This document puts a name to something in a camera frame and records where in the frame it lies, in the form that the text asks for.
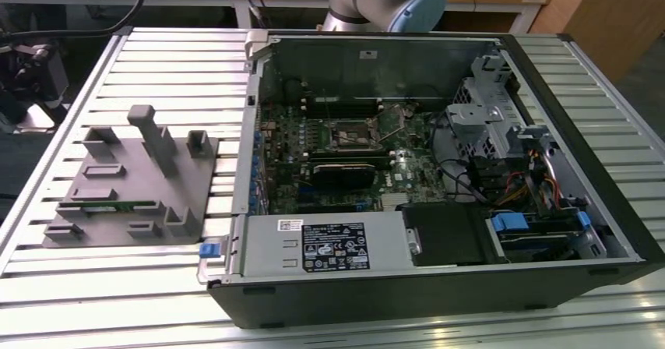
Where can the black PC case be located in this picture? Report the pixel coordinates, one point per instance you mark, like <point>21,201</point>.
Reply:
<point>363,302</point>

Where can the black plastic shroud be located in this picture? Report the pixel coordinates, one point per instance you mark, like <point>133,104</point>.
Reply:
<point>446,236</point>

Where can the wooden cabinet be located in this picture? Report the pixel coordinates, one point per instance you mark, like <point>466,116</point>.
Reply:
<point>613,22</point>

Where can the blue disk carrier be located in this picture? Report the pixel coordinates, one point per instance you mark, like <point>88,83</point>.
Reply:
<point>507,223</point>

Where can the CPU socket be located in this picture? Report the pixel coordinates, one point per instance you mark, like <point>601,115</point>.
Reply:
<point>349,134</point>

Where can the black RAM slot bank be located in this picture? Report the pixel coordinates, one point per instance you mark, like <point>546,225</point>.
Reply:
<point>347,111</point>
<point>353,156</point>

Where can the grey plastic bay holder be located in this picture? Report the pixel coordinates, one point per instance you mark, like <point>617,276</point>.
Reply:
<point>529,138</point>

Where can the grey power supply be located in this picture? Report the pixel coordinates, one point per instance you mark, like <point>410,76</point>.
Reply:
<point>269,244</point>

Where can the black disk drive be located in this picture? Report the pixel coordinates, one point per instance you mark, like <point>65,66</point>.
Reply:
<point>534,244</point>

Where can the silver chipset heatsink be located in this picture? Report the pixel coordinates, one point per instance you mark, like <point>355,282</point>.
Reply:
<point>393,201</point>

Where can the grey case hinge block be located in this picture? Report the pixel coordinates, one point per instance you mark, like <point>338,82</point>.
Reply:
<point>255,43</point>

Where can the silver perforated drive cage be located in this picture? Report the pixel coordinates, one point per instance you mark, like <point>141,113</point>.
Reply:
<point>493,92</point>

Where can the silver shroud latch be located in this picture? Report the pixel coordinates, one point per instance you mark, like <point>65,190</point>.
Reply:
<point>413,242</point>

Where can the grey parts rack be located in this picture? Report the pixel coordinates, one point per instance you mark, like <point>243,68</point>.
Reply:
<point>191,177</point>

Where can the silver metal bracket box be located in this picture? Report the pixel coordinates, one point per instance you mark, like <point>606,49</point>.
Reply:
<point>467,127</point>

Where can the bracket mounted wrist camera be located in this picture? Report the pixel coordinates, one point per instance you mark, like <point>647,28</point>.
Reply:
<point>36,51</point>

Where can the green motherboard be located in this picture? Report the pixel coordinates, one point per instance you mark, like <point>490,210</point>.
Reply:
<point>415,177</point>

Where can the silver drive bay plate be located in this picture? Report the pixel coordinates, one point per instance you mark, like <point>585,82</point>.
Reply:
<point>563,177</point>

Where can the blue plastic tab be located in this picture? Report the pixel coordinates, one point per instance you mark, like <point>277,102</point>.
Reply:
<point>582,219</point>

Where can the black graphics card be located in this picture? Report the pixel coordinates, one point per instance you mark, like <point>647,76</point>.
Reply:
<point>342,177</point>

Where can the blue case latch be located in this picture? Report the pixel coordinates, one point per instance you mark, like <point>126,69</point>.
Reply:
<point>209,249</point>

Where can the green RAM stick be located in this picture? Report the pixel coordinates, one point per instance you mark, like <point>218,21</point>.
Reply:
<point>125,205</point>

